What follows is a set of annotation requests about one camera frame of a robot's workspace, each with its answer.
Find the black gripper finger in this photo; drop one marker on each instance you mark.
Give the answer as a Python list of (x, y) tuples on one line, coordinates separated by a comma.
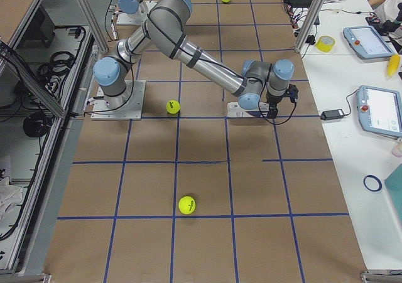
[(272, 111)]

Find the tennis ball near arm base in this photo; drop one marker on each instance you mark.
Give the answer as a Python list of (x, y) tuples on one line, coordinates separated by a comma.
[(173, 107)]

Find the tennis ball near front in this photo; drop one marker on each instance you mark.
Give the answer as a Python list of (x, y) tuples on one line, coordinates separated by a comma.
[(187, 205)]

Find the black power adapter brick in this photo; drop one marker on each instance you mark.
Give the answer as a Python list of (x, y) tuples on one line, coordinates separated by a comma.
[(332, 114)]

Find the yellow tape roll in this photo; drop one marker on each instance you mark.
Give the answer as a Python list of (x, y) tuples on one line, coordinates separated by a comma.
[(325, 43)]

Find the near teach pendant tablet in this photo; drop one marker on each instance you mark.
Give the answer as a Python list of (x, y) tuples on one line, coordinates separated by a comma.
[(379, 110)]

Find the teach pendant tablet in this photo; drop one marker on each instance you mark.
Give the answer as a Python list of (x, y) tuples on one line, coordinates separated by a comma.
[(379, 110), (367, 42)]

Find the far teach pendant tablet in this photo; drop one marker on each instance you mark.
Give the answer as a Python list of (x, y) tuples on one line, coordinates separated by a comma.
[(367, 42)]

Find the yellow corn toy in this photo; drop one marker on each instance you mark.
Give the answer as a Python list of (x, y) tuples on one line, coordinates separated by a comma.
[(393, 65)]

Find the teal box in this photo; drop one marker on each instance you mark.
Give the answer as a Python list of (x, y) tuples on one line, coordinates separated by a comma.
[(393, 186)]

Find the crumpled white cloth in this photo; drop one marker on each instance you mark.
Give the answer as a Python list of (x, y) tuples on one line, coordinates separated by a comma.
[(11, 196)]

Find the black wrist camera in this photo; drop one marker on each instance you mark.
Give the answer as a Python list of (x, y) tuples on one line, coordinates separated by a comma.
[(293, 93)]

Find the aluminium frame post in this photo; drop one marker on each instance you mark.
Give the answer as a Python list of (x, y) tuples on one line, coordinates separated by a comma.
[(312, 14)]

